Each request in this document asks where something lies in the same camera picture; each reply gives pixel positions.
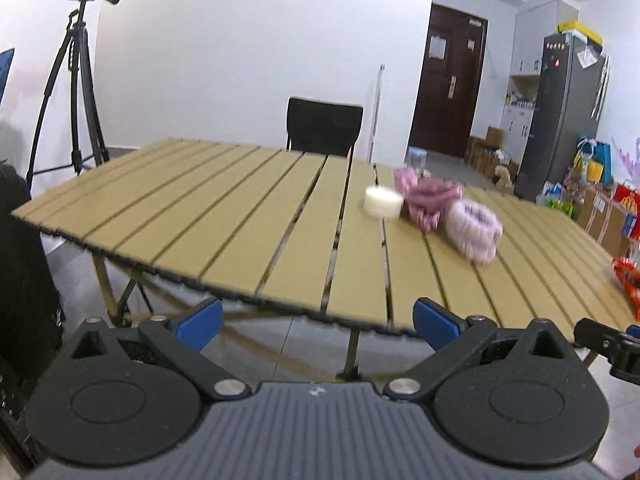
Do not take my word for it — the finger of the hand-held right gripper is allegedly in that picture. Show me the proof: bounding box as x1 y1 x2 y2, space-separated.
574 317 640 380

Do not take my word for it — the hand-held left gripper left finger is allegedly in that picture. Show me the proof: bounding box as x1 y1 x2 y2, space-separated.
74 297 251 402

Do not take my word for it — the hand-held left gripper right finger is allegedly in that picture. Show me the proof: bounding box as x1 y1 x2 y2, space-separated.
385 297 568 403

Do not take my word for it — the pink satin pouch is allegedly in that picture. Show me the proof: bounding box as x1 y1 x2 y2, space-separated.
394 166 463 233

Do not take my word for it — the red snack packet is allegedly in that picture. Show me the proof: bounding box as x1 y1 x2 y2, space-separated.
612 256 640 321

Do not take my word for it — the beige folding table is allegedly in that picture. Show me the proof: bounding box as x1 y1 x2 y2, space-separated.
10 139 640 381

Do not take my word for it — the white round container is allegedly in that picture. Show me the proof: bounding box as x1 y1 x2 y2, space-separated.
363 186 405 220

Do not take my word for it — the red gift box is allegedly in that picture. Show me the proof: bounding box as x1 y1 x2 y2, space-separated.
610 182 640 216

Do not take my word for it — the blue gift bag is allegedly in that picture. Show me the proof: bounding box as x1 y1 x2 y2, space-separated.
575 140 613 186

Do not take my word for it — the stack of cardboard boxes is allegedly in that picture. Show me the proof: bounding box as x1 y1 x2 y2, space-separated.
465 126 518 178

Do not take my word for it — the black suitcase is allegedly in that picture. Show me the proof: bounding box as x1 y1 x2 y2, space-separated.
0 160 66 386

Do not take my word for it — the grey refrigerator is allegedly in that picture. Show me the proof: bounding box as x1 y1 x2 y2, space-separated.
515 32 608 203

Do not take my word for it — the dark brown door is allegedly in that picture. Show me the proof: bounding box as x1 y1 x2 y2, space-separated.
407 2 488 158

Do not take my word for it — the black folding chair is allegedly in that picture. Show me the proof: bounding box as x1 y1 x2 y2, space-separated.
286 96 364 161

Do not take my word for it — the black tripod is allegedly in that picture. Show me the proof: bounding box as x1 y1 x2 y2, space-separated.
25 0 121 191

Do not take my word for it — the white cabinet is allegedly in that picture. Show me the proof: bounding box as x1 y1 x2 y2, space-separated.
500 0 561 166

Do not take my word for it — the yellow box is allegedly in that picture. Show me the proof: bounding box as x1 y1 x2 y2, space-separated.
557 20 603 43

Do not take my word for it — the blue cushion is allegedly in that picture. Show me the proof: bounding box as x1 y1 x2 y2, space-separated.
0 47 16 106

